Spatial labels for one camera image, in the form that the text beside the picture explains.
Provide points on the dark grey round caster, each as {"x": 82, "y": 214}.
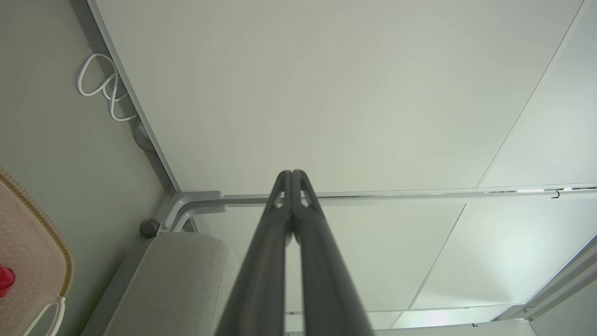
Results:
{"x": 150, "y": 227}

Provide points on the red jersey with black lettering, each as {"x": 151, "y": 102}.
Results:
{"x": 5, "y": 280}

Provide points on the white perforated laundry basket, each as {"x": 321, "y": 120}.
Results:
{"x": 28, "y": 266}

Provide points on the grey metal frame rail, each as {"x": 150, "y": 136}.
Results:
{"x": 373, "y": 197}

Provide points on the grey padded chair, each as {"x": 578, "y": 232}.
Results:
{"x": 177, "y": 284}

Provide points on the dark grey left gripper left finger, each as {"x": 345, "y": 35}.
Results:
{"x": 261, "y": 275}

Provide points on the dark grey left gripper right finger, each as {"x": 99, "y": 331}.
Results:
{"x": 326, "y": 275}

